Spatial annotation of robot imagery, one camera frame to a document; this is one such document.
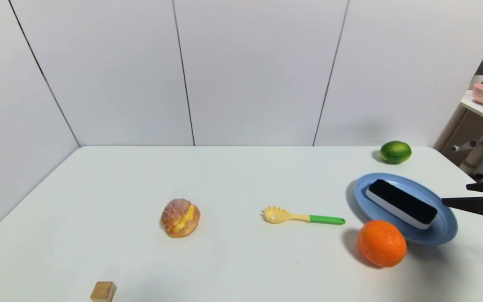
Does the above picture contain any blue plate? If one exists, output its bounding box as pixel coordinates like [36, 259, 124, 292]
[354, 172, 458, 246]

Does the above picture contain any golden cream puff pastry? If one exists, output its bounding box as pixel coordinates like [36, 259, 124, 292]
[161, 198, 200, 238]

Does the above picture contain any green lime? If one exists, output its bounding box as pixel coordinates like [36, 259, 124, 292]
[380, 141, 412, 164]

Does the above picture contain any orange fruit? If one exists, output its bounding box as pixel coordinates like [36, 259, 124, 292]
[358, 219, 407, 268]

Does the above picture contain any small wooden cube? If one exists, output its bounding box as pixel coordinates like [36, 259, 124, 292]
[90, 281, 117, 302]

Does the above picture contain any white table leg stand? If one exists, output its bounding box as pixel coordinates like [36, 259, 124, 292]
[451, 124, 483, 177]

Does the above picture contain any yellow pasta spoon green handle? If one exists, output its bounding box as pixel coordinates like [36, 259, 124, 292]
[262, 206, 346, 226]

